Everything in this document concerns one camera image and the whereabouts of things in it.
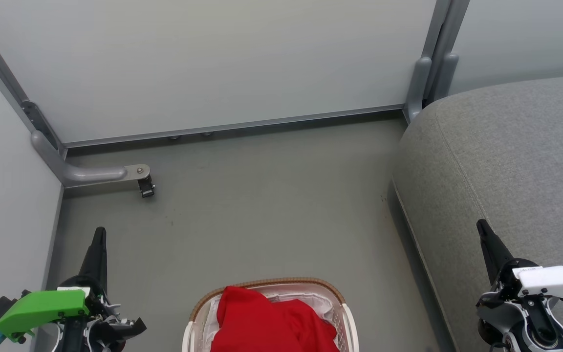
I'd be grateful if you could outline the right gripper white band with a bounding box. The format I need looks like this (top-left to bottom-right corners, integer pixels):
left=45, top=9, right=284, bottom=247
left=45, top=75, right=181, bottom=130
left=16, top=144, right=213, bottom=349
left=476, top=219, right=563, bottom=314

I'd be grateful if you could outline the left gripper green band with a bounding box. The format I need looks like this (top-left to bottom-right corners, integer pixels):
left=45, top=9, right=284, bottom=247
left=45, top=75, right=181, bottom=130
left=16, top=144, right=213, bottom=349
left=0, top=226, right=146, bottom=352

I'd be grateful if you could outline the red garment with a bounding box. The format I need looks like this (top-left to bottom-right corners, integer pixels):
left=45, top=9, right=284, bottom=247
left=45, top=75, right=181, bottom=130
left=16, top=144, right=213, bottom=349
left=211, top=286, right=340, bottom=352

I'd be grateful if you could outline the grey fabric sofa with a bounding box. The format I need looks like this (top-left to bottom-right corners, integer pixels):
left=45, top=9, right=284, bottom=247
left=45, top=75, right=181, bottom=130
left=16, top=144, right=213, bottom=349
left=391, top=73, right=563, bottom=352

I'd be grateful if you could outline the grey partition foot long curved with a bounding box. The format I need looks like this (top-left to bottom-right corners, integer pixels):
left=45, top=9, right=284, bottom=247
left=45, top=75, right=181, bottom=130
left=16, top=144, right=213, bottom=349
left=31, top=131, right=151, bottom=189

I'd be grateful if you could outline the black caster wheel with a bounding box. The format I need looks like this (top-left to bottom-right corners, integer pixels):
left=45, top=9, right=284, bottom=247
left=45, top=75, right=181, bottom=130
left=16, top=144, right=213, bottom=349
left=137, top=175, right=156, bottom=198

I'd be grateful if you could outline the white laundry basket brown rim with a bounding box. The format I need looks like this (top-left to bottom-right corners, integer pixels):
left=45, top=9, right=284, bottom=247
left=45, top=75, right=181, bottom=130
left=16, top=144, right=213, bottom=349
left=182, top=278, right=360, bottom=352

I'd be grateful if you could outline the white basket liner cloth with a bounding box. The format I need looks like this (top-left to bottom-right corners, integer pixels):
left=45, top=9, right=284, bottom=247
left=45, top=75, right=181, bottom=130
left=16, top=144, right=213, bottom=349
left=198, top=286, right=343, bottom=352

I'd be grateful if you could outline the grey partition foot short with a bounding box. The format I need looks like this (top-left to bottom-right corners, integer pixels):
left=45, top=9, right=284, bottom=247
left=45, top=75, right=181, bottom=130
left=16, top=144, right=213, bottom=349
left=405, top=56, right=432, bottom=123
left=428, top=53, right=459, bottom=106

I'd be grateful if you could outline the grey partition post with bracket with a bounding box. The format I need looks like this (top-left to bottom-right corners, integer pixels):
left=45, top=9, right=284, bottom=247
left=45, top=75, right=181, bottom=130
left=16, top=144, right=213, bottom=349
left=0, top=5, right=67, bottom=157

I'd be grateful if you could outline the grey metal partition rail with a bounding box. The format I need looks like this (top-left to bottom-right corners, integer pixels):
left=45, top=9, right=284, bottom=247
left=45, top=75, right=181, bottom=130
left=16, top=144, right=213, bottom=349
left=64, top=104, right=405, bottom=149

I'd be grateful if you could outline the grey double partition post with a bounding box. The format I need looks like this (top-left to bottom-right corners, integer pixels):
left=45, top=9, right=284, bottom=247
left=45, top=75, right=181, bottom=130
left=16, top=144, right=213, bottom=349
left=421, top=0, right=470, bottom=64

